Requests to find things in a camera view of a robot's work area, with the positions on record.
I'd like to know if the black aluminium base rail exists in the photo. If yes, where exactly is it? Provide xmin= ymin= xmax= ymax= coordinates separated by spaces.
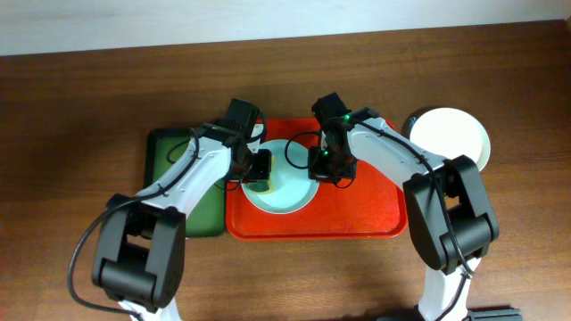
xmin=464 ymin=308 xmax=523 ymax=321

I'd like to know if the right black cable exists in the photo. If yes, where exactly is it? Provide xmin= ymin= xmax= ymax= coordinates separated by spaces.
xmin=284 ymin=119 xmax=476 ymax=321

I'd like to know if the white plate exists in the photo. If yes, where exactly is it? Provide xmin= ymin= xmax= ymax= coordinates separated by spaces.
xmin=401 ymin=107 xmax=492 ymax=171

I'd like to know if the light blue plate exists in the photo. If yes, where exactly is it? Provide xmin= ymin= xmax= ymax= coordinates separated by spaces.
xmin=242 ymin=139 xmax=319 ymax=215

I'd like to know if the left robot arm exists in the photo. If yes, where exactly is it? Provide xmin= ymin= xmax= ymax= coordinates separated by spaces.
xmin=92 ymin=98 xmax=271 ymax=320

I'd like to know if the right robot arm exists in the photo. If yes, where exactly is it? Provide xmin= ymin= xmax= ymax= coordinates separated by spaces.
xmin=308 ymin=93 xmax=499 ymax=320

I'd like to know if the red plastic tray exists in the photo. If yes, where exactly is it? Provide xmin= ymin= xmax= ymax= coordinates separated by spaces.
xmin=226 ymin=118 xmax=407 ymax=241

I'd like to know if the green yellow sponge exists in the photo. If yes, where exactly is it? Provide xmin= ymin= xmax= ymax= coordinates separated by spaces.
xmin=246 ymin=178 xmax=274 ymax=194

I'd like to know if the dark green tray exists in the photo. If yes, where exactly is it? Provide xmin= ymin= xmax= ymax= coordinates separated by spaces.
xmin=143 ymin=128 xmax=226 ymax=238

